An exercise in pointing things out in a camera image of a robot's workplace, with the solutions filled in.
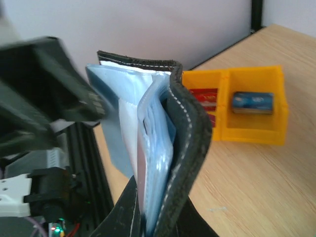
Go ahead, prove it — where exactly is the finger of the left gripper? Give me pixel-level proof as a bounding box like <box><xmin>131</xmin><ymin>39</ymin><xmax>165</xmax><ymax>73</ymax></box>
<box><xmin>0</xmin><ymin>37</ymin><xmax>106</xmax><ymax>157</ymax></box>

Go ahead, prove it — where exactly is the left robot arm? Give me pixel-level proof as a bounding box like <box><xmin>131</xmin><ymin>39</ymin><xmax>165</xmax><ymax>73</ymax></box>
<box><xmin>0</xmin><ymin>37</ymin><xmax>114</xmax><ymax>237</ymax></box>

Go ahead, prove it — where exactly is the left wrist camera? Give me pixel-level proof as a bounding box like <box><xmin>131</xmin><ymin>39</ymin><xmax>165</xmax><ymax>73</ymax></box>
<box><xmin>0</xmin><ymin>147</ymin><xmax>67</xmax><ymax>218</ymax></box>

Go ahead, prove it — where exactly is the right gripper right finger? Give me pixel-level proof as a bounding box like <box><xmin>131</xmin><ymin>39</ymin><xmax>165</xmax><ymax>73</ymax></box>
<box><xmin>172</xmin><ymin>197</ymin><xmax>219</xmax><ymax>237</ymax></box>

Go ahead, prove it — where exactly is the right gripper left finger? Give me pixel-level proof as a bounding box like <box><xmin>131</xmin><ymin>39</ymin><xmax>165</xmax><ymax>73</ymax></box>
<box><xmin>90</xmin><ymin>177</ymin><xmax>142</xmax><ymax>237</ymax></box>

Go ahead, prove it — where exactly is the blue cards stack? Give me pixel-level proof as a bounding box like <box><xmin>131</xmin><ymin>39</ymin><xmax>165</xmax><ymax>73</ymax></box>
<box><xmin>232</xmin><ymin>91</ymin><xmax>274</xmax><ymax>115</ymax></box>

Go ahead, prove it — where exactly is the long yellow divided tray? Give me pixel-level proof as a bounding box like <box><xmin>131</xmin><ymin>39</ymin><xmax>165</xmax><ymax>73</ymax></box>
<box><xmin>182</xmin><ymin>66</ymin><xmax>288</xmax><ymax>145</ymax></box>

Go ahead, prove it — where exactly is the red VIP cards stack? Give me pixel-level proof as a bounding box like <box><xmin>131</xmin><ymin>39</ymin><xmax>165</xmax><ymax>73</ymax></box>
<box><xmin>189</xmin><ymin>88</ymin><xmax>218</xmax><ymax>127</ymax></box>

